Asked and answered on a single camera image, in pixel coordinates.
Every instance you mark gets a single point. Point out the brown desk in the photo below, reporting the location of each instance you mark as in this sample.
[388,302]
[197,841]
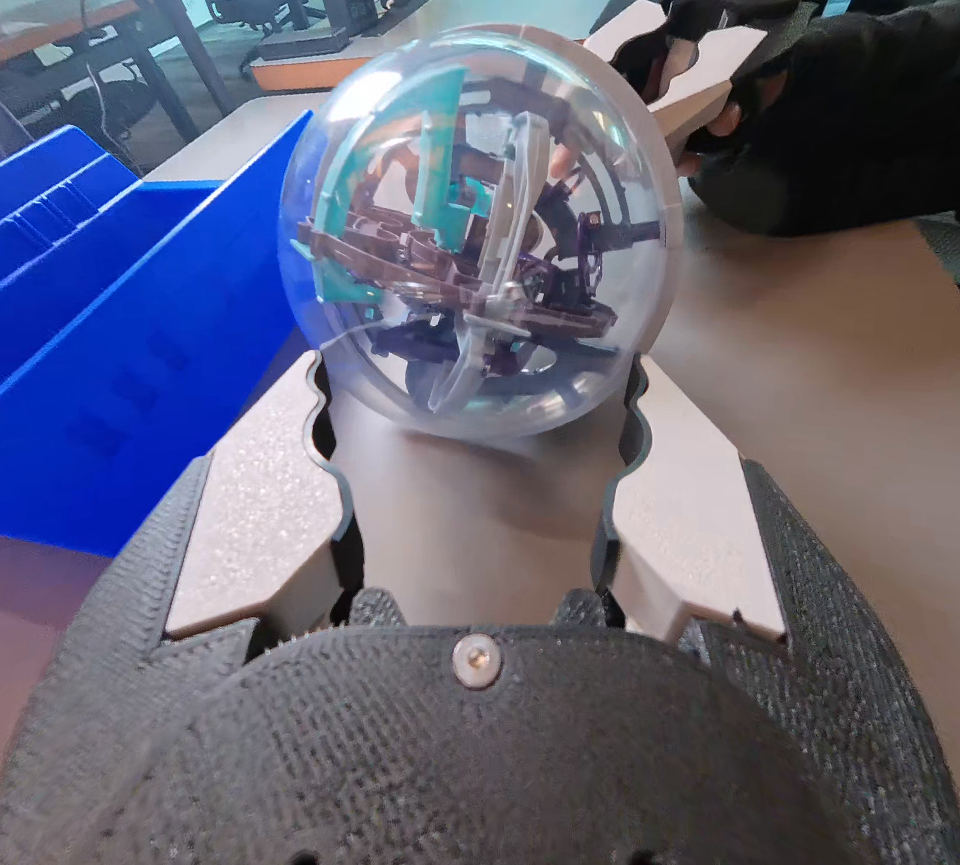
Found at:
[75,33]

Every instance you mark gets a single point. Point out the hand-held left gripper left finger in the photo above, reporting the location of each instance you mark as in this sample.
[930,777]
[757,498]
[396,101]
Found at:
[263,520]

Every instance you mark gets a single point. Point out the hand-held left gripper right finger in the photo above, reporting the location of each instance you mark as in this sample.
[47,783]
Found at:
[690,520]

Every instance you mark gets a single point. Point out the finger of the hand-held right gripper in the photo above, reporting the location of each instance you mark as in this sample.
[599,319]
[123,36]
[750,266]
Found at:
[705,85]
[630,33]

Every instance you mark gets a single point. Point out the person's right forearm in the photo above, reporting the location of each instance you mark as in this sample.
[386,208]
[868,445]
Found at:
[855,130]

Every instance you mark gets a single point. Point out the person's right hand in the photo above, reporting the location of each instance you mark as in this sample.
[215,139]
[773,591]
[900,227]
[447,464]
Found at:
[720,130]

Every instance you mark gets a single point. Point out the black box device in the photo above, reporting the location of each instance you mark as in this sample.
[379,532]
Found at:
[348,3]

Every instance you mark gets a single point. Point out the blue plastic bin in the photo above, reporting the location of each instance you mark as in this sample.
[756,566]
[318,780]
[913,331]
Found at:
[135,325]

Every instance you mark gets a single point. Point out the clear plastic maze ball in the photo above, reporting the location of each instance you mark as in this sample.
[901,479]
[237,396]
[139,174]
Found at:
[480,220]

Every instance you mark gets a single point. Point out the black power strip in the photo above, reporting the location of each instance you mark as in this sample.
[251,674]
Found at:
[300,43]

